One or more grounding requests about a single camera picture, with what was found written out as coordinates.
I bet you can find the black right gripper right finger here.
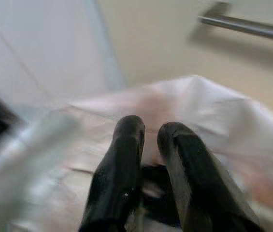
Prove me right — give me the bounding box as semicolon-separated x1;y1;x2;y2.
157;121;264;232

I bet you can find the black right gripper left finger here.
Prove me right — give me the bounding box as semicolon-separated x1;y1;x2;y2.
78;115;147;232

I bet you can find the light cream garment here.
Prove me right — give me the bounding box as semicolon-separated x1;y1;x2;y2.
13;74;273;232

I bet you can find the grey metal handle bar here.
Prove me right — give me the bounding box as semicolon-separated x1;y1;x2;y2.
198;14;273;43

